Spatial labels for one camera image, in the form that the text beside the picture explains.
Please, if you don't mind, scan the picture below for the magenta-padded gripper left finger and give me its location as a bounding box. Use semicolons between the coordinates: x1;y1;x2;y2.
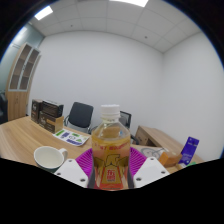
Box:
53;147;94;189

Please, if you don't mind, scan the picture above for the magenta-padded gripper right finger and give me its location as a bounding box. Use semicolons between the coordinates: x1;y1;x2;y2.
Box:
128;146;171;189

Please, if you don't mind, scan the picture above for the yellow-labelled drink bottle white cap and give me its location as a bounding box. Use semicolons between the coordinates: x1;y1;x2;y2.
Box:
90;103;132;191

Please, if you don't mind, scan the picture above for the clear round plate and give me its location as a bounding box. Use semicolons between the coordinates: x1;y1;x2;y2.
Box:
139;146;165;160

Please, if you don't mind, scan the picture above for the tan box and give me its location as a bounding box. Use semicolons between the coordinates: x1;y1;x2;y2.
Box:
158;151;183;168

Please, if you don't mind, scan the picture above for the green patterned white mug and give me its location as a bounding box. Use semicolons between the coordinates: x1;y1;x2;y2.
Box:
33;145;69;174

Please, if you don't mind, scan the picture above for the white printed leaflet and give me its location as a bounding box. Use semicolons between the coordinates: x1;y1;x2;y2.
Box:
52;128;91;147

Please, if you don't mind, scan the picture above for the wooden side desk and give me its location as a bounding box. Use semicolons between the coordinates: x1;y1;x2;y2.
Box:
134;125;205;164

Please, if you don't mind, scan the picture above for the purple upright box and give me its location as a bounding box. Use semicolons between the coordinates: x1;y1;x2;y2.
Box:
179;136;200;166

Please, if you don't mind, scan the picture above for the black mesh office chair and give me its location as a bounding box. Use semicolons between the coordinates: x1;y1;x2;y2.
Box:
89;110;140;145

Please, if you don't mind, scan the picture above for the black padded office chair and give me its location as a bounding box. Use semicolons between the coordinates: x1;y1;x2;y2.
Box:
63;101;95;134

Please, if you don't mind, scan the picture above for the wide dark box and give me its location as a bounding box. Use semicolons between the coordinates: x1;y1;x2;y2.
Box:
41;99;65;118

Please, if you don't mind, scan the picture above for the small dark box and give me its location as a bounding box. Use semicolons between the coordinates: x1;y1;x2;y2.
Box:
30;98;44;124

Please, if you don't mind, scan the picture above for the wooden shelf cabinet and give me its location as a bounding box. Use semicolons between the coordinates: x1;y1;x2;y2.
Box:
4;42;42;122

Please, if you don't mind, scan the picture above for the black sofa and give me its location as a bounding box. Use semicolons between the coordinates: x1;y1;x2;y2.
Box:
0;93;8;125

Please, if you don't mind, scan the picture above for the large ceiling light panel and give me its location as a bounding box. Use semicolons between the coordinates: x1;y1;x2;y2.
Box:
109;0;150;8

